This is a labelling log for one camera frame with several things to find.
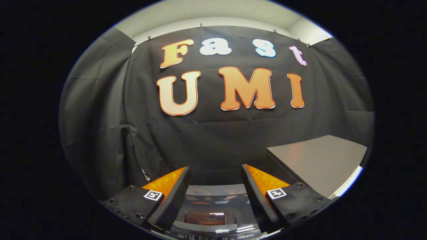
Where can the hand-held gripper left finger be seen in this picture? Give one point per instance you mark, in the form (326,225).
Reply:
(170,203)

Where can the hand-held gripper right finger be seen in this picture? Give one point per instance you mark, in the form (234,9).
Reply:
(258,203)

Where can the washing machine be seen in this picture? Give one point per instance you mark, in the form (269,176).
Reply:
(217,235)

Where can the black backdrop cloth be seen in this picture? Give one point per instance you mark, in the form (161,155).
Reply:
(213,140)

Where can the row of small cloth clips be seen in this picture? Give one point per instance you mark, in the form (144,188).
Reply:
(201,25)

